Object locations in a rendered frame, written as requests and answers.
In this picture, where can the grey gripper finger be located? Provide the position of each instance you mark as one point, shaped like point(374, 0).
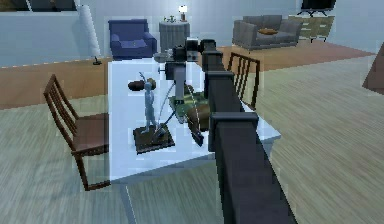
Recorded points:
point(199, 138)
point(160, 132)

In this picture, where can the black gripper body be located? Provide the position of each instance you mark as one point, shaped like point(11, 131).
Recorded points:
point(176, 70)

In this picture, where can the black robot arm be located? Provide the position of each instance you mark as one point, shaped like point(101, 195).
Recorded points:
point(246, 173)

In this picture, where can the blue figure statue dark base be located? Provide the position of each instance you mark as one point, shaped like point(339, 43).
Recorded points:
point(150, 106)

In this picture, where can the grey bowl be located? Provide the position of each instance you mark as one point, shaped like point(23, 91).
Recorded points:
point(163, 56)

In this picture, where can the brown round object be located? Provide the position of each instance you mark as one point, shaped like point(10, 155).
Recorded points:
point(192, 116)

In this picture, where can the green flat mat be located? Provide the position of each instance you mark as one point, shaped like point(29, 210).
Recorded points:
point(186, 101)

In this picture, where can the white table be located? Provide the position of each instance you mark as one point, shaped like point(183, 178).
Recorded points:
point(125, 146)

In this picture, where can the dark brown oblong object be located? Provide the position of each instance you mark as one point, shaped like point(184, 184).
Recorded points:
point(136, 85)

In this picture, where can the small green plant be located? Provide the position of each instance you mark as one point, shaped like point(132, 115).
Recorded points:
point(170, 19)

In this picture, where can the blue armchair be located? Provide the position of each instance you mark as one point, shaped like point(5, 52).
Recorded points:
point(131, 41)

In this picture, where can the small white table lamp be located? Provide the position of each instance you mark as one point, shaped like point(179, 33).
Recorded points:
point(182, 11)

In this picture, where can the brown wooden chair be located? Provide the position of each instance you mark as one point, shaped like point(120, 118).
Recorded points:
point(245, 71)
point(88, 131)

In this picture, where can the grey sofa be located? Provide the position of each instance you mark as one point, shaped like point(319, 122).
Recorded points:
point(263, 38)

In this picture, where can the white floor lamp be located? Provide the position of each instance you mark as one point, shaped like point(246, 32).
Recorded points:
point(89, 33)

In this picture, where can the orange cushion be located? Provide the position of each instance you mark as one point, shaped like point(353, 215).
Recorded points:
point(267, 31)

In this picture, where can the pale green sideboard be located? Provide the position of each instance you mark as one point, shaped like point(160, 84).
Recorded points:
point(315, 26)

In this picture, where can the dark window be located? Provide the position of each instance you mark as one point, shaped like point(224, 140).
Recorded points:
point(40, 4)

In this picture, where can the black television set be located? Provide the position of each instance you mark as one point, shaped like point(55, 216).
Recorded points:
point(318, 4)

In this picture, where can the brown furniture corner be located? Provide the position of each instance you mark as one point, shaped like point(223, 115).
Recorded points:
point(375, 75)

